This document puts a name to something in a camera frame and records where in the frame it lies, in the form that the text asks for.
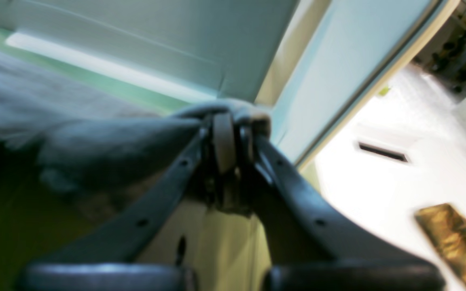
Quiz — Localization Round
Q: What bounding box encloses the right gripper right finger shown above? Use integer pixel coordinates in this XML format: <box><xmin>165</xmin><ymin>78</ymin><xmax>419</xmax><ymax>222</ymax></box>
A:
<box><xmin>235</xmin><ymin>125</ymin><xmax>446</xmax><ymax>291</ymax></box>

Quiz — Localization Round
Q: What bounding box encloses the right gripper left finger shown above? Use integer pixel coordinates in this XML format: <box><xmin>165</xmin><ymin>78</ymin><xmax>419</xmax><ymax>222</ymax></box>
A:
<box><xmin>15</xmin><ymin>114</ymin><xmax>233</xmax><ymax>291</ymax></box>

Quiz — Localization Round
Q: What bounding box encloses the grey t-shirt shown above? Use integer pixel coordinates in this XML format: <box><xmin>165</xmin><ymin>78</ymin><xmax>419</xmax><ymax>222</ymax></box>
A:
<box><xmin>0</xmin><ymin>52</ymin><xmax>271</xmax><ymax>223</ymax></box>

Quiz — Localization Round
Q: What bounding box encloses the gold crumpled object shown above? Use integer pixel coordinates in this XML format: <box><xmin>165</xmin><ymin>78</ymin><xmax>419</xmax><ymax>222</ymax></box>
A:
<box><xmin>414</xmin><ymin>203</ymin><xmax>466</xmax><ymax>286</ymax></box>

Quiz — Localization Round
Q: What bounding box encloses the white bin corner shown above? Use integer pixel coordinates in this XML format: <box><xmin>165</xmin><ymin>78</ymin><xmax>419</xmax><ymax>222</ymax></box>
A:
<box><xmin>0</xmin><ymin>0</ymin><xmax>458</xmax><ymax>165</ymax></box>

